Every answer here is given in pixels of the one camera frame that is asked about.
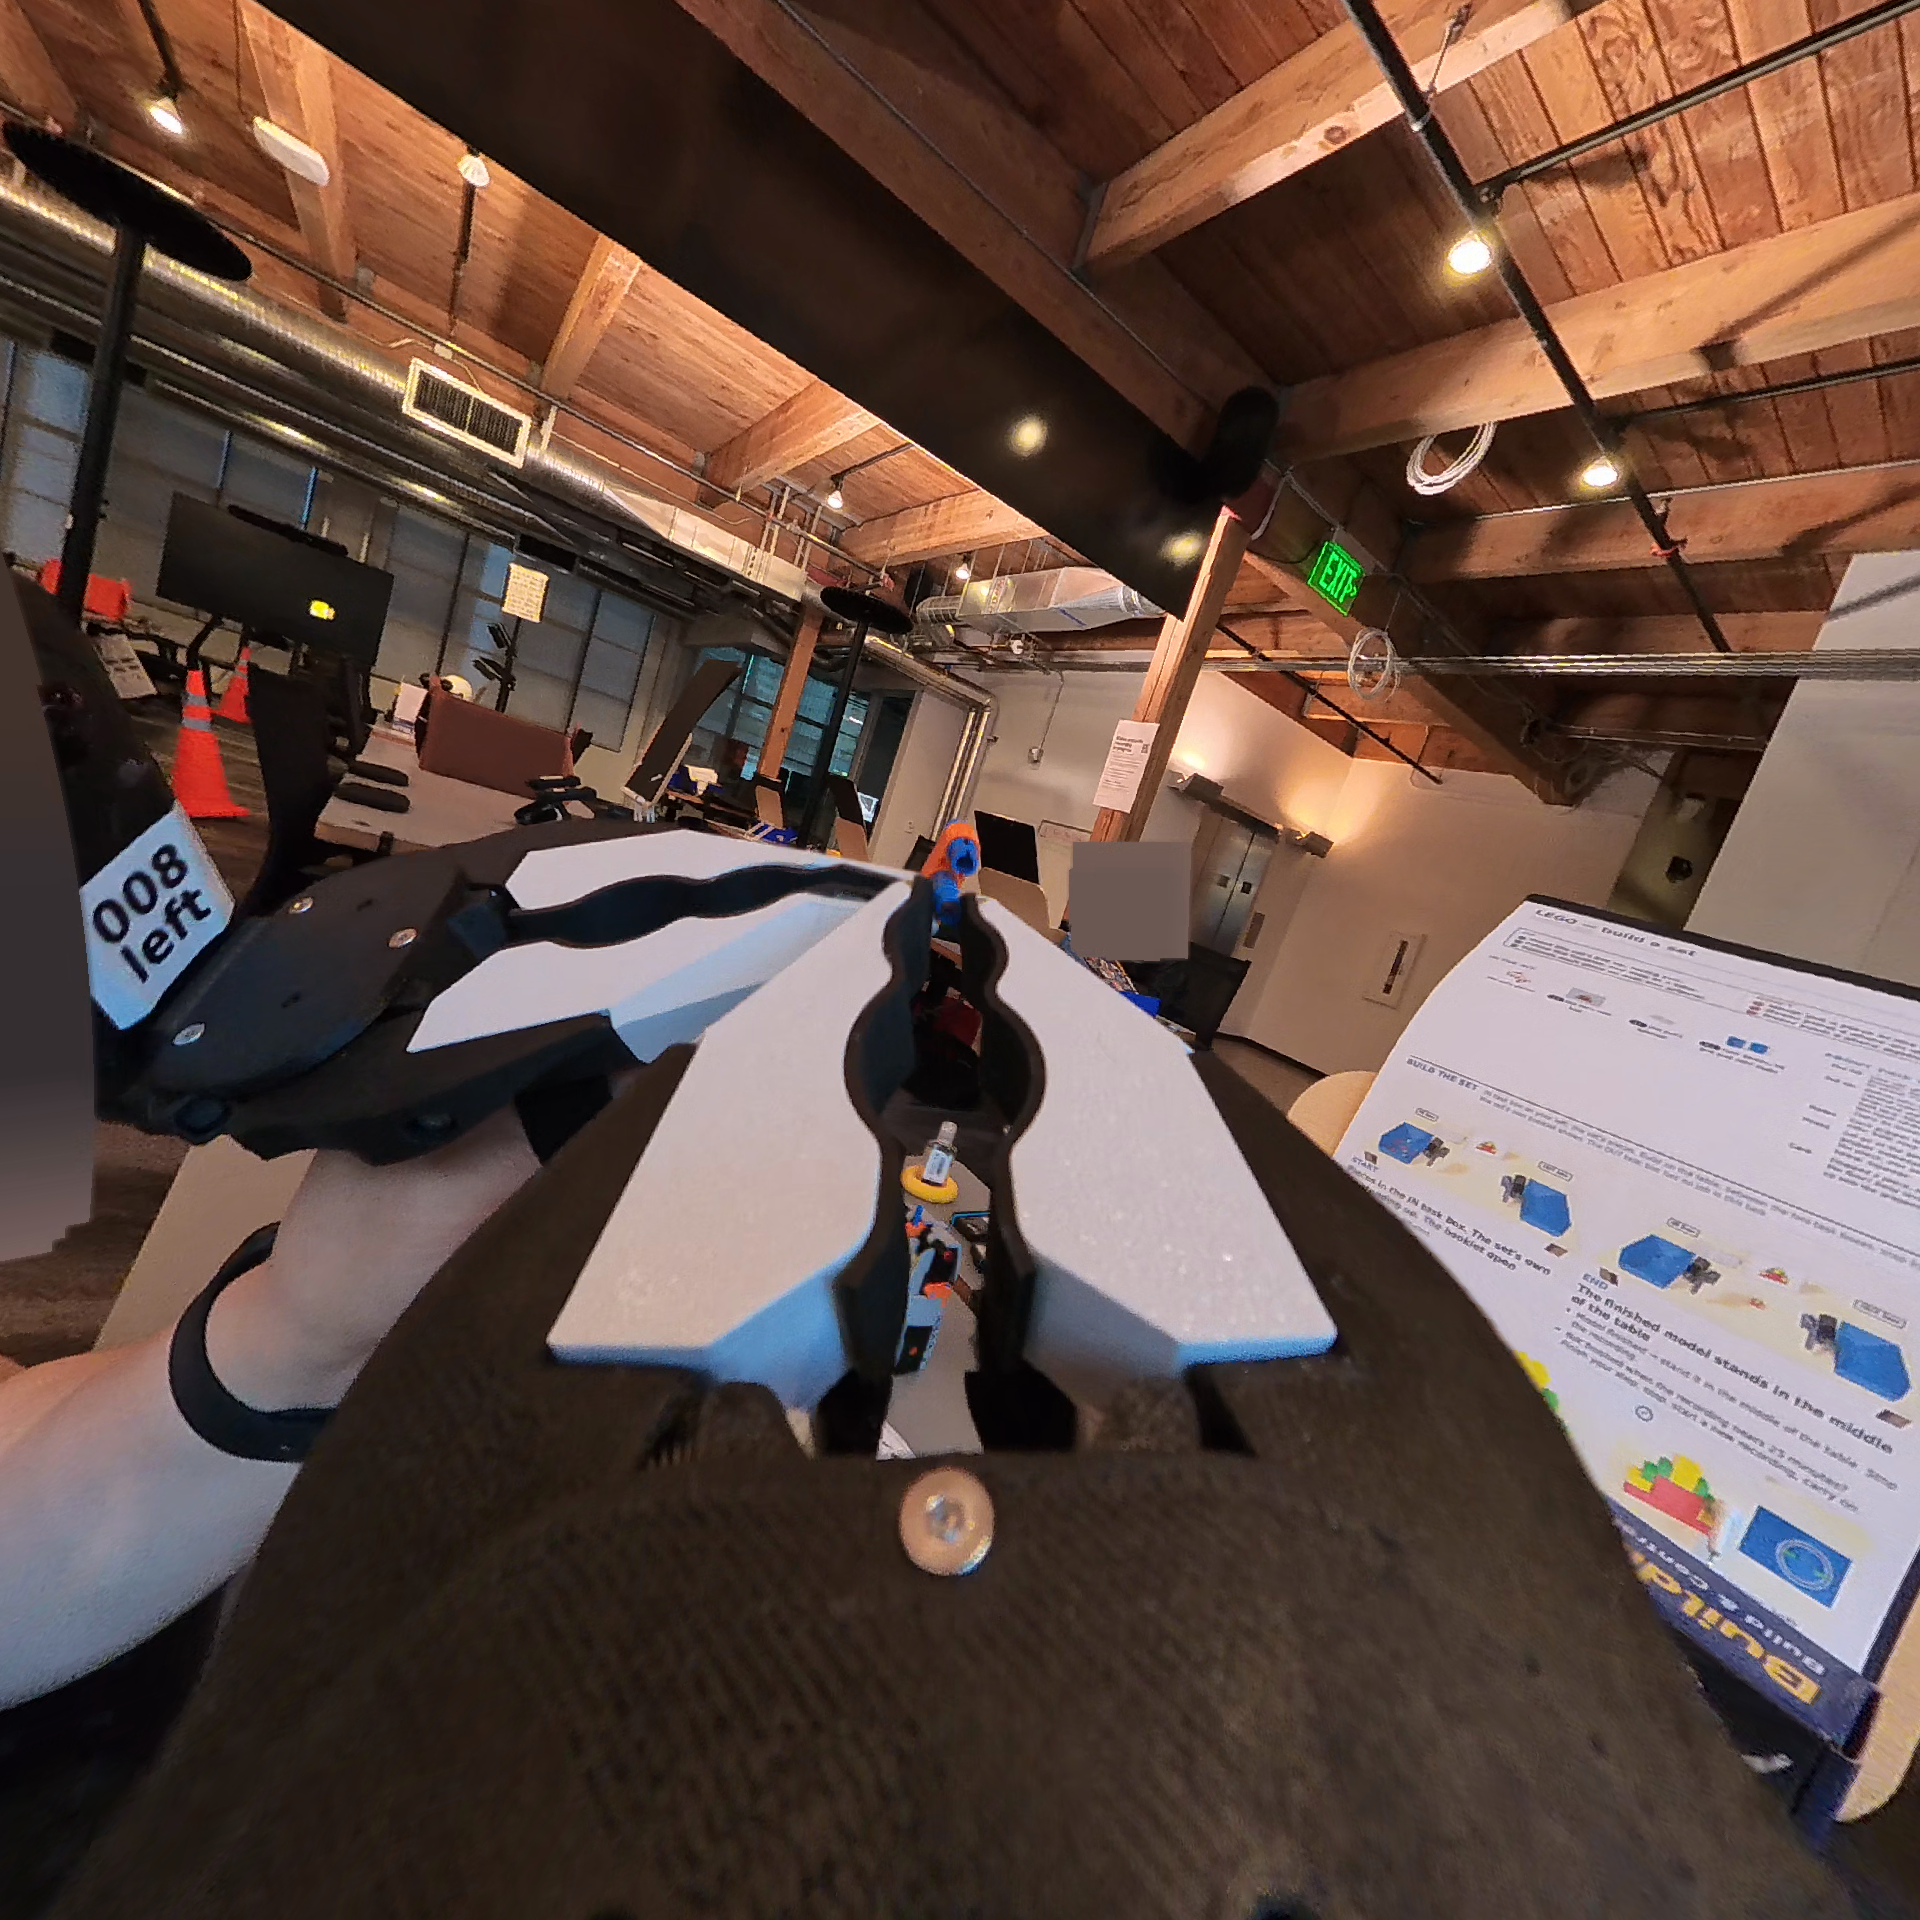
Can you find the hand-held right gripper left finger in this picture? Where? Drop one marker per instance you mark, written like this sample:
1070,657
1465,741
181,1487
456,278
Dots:
719,1199

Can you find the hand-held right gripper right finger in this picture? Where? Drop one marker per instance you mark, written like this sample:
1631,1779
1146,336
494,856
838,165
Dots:
1155,1199

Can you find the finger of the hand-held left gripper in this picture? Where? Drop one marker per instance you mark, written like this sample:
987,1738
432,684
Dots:
662,864
600,991

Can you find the orange toy connector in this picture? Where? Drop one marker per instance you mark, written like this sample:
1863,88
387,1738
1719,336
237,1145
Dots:
945,848

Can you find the person's left forearm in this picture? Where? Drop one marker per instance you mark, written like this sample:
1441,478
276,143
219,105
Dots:
104,1517

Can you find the person's left hand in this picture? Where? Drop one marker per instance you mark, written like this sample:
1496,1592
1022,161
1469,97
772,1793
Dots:
390,1246

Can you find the brown cardboard box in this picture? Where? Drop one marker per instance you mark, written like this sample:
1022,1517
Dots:
494,743

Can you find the black office chair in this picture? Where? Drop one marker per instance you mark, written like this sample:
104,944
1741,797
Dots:
316,751

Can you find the toy robot model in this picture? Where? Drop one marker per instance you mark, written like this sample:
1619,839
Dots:
939,1275

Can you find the orange traffic cone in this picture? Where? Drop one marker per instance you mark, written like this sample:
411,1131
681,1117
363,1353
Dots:
237,691
203,751

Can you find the black pole stand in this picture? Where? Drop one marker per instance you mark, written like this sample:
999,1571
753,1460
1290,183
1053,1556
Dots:
856,706
104,378

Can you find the black monitor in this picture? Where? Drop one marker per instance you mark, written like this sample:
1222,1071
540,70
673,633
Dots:
280,579

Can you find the paper notice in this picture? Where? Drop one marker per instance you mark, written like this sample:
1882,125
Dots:
1126,764

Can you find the black wristband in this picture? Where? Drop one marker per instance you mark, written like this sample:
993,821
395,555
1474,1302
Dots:
225,1397

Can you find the air vent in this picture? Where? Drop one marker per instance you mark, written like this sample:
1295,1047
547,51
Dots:
464,413

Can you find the printed instruction sheet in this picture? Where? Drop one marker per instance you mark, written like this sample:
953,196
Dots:
1649,1275

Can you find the green exit sign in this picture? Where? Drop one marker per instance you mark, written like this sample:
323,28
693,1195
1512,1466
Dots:
1335,579

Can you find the black ceiling speaker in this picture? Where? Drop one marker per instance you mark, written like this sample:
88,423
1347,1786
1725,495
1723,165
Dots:
1239,444

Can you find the blue robot kit box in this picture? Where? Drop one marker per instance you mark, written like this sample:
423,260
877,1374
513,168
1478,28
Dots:
1741,1681

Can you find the ceiling spotlight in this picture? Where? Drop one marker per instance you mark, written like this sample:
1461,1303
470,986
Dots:
1469,252
163,114
1597,471

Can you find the wooden post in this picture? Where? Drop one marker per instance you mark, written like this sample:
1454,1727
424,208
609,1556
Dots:
1170,674

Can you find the silver air duct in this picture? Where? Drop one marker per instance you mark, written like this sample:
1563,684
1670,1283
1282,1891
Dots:
376,346

